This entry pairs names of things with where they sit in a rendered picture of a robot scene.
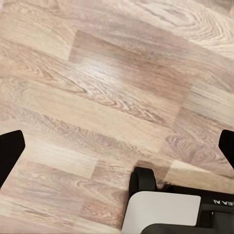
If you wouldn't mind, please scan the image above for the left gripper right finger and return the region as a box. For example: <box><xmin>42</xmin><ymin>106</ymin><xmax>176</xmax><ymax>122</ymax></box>
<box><xmin>218</xmin><ymin>130</ymin><xmax>234</xmax><ymax>169</ymax></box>

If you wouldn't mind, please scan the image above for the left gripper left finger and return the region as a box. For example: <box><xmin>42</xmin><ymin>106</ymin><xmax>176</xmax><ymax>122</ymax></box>
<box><xmin>0</xmin><ymin>130</ymin><xmax>25</xmax><ymax>188</ymax></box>

